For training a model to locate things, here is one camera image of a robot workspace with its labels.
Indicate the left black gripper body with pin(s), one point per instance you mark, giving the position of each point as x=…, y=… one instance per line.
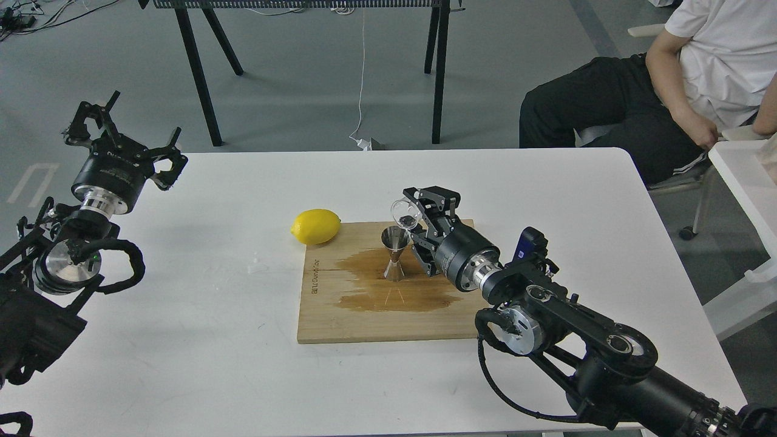
x=115, y=169

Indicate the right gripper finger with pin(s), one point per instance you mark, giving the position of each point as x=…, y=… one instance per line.
x=436, y=206
x=424, y=249

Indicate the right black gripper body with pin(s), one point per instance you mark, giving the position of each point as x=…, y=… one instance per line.
x=459, y=252

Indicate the steel double jigger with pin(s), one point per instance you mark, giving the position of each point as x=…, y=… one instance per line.
x=395, y=239

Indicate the small clear glass cup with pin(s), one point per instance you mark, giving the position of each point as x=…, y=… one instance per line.
x=405, y=214

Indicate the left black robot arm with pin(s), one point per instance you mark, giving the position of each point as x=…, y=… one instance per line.
x=69, y=253

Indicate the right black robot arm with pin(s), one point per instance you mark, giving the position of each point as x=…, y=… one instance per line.
x=608, y=370

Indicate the wooden cutting board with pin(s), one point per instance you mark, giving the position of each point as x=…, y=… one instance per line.
x=346, y=298

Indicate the yellow lemon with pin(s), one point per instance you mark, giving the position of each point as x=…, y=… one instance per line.
x=315, y=226

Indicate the office chair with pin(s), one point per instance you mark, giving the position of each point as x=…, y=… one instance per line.
x=702, y=176

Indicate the seated person white shirt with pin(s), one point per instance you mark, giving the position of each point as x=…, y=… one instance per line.
x=711, y=68

